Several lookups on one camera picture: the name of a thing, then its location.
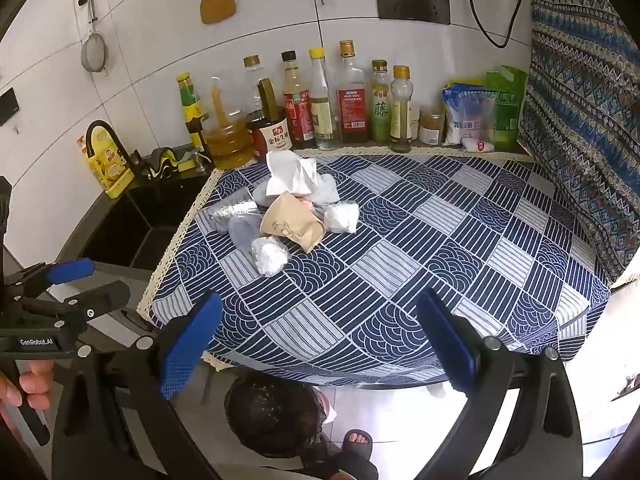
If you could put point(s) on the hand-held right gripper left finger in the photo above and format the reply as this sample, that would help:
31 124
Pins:
192 345

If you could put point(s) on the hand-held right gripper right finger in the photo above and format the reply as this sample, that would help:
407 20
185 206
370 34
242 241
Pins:
445 340

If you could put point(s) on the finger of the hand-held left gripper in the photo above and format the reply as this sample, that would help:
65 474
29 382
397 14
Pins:
100 296
70 270

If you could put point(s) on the bin with black bag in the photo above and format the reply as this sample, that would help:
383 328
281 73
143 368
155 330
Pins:
270 410

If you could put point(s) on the clear plastic cup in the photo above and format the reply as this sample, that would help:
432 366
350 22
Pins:
245 232

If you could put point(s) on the foil ball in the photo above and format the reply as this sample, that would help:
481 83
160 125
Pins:
230 212

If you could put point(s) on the brown paper cup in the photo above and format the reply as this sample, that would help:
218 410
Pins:
287 220

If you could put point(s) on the pink red wrapper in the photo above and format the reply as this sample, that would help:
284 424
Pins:
306 205

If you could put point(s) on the white tissue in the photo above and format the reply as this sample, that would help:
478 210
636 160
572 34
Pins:
287 170

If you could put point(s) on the person's left hand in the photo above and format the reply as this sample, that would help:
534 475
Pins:
35 385

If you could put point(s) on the black sink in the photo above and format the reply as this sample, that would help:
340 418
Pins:
130 230

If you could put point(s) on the blue white patterned tablecloth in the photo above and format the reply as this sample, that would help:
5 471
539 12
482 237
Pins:
400 260

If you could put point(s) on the yellow dish soap bottle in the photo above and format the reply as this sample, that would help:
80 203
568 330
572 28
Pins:
107 165

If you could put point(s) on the person's foot in black sandal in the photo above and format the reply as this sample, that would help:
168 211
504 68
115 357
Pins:
357 442

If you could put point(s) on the yellow green dishcloth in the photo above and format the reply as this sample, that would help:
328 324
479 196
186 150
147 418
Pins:
170 160

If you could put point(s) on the black faucet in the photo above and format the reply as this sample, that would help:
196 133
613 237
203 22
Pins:
102 123

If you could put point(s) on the clear cooking oil jug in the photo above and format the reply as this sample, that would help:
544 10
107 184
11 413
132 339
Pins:
227 145

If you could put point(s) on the small white pouch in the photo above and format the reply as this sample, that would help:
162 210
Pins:
477 145

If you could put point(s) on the green bottle yellow cap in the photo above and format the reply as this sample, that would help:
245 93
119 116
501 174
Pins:
190 105

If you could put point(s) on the small glass jar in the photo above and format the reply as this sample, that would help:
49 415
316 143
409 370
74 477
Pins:
431 130

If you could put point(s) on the metal mesh strainer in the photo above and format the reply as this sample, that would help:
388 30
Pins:
94 52

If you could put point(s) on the dark soy sauce bottle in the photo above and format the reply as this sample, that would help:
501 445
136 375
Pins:
272 137

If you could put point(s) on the pale oil bottle gold cap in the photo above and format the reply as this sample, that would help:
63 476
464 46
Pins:
400 115

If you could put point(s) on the green label bottle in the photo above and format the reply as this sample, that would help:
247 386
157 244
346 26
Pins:
381 110

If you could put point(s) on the tall bottle red label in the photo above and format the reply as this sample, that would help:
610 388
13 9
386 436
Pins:
352 105

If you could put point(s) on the clear bottle yellow cap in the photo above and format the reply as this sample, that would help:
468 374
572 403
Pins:
321 115

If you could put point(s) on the dark bottle red label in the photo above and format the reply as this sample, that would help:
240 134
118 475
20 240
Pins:
298 110

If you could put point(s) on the clear bottle gold cap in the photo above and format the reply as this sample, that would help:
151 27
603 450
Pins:
254 75

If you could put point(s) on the blue patterned curtain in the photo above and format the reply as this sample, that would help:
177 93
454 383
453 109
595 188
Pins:
575 85

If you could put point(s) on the black wall switch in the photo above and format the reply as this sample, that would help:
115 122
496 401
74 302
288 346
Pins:
9 107

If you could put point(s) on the black wall socket strip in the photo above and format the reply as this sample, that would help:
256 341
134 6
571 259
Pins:
412 4

